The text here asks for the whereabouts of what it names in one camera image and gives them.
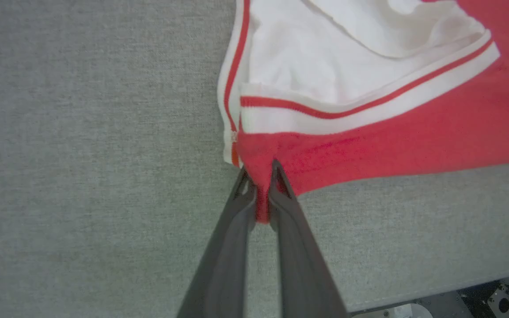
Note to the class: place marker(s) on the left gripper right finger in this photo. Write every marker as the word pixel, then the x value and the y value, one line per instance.
pixel 301 265

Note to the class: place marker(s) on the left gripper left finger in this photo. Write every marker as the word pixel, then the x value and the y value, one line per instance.
pixel 223 265

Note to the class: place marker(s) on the red basketball jersey number 23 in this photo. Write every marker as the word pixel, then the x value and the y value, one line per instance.
pixel 413 132

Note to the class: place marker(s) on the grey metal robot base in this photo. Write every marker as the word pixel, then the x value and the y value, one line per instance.
pixel 502 300

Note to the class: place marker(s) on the grey fabric sofa seat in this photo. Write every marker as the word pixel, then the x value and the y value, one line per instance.
pixel 82 176

